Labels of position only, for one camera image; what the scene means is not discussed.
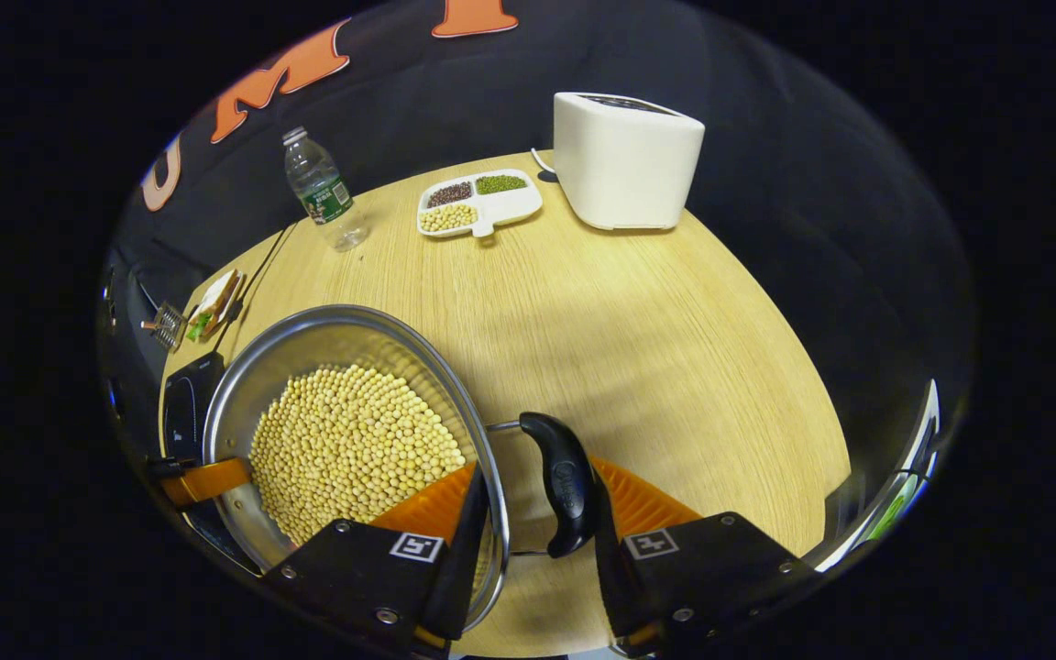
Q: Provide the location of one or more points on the white toaster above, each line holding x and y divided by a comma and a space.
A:
629, 165

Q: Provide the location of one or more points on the pile of yellow soybeans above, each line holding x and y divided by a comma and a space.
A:
354, 449

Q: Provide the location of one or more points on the black induction cooktop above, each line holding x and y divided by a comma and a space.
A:
189, 403

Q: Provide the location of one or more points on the white divided dish of beans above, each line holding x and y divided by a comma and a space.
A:
491, 206

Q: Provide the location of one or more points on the clear plastic water bottle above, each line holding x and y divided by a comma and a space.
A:
322, 192

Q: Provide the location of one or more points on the sandwich on white plate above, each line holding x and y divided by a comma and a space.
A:
214, 305

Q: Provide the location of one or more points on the small glass ashtray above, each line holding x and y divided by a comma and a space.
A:
166, 325

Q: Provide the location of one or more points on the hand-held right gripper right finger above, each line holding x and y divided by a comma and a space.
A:
609, 568

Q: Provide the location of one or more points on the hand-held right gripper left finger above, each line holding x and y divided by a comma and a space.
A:
468, 550

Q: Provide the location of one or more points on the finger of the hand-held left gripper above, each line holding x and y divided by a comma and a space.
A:
207, 479

